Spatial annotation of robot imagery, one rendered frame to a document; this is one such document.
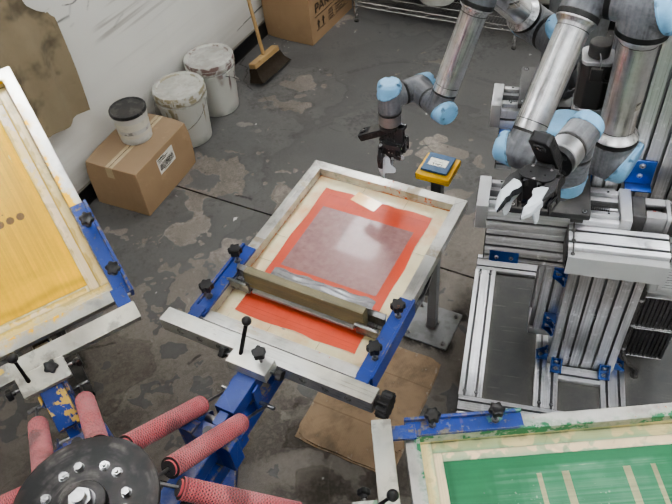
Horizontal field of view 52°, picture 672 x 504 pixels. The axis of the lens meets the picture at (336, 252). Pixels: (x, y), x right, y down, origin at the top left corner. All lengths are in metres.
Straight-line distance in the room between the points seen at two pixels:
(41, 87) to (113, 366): 1.40
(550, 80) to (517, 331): 1.56
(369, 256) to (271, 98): 2.62
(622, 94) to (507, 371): 1.44
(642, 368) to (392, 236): 1.22
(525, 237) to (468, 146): 2.12
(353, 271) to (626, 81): 0.98
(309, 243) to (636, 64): 1.14
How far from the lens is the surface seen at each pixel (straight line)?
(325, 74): 4.90
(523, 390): 2.87
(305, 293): 2.04
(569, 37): 1.69
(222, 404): 1.88
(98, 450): 1.59
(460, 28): 2.08
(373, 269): 2.22
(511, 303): 3.12
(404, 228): 2.34
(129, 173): 3.87
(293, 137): 4.36
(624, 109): 1.81
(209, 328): 2.04
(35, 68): 3.73
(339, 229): 2.35
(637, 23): 1.68
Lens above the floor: 2.61
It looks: 46 degrees down
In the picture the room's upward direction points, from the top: 6 degrees counter-clockwise
